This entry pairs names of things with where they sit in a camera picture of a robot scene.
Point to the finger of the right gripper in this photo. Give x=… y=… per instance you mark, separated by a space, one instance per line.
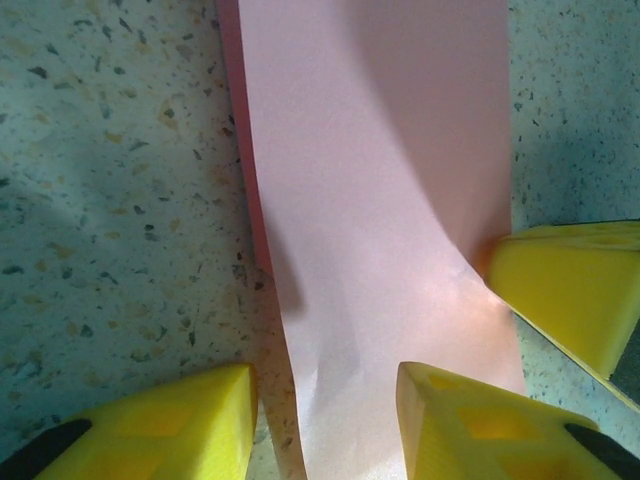
x=565 y=285

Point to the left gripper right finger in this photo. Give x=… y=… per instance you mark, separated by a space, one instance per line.
x=480 y=435

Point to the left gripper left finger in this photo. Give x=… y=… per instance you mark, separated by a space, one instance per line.
x=165 y=430

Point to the pink paper sheet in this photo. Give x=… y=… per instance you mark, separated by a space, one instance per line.
x=380 y=175

